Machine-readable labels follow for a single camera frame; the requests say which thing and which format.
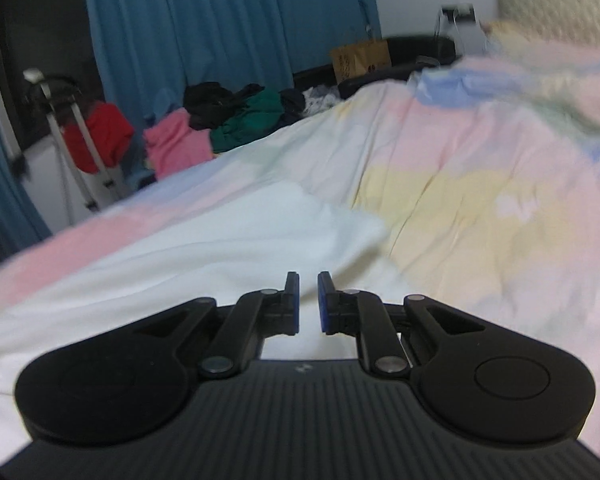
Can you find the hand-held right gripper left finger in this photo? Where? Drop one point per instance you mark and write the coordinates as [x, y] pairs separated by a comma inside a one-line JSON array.
[[293, 305]]

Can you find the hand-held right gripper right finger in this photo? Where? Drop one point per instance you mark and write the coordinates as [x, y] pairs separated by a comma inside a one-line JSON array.
[[324, 305]]

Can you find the white cloth garment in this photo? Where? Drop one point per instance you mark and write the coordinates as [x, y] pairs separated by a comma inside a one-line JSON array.
[[190, 240]]

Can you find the green garment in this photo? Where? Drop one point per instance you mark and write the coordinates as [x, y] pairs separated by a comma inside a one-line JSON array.
[[245, 117]]

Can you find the pink garment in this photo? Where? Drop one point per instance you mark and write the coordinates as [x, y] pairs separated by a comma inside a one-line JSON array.
[[177, 142]]

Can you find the white patterned garment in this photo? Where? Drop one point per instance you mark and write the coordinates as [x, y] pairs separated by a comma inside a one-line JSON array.
[[320, 99]]

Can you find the pastel patchwork blanket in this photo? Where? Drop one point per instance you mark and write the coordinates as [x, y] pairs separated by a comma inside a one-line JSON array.
[[480, 170]]

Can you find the black garment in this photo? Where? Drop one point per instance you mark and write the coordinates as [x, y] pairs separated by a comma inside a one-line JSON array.
[[212, 100]]

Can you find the black sofa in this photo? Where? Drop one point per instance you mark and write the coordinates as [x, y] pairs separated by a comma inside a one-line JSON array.
[[380, 67]]

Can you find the brown cardboard box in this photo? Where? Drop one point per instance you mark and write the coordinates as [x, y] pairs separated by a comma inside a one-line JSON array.
[[361, 57]]

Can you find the red garment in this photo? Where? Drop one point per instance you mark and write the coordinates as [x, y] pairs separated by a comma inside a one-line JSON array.
[[97, 135]]

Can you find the white metal stand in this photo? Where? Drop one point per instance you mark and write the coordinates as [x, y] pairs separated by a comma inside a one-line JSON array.
[[72, 130]]

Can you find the blue curtain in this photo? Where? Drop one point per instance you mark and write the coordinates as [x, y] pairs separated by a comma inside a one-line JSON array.
[[220, 25]]

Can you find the white wall socket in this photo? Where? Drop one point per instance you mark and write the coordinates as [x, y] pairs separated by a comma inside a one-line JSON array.
[[457, 11]]

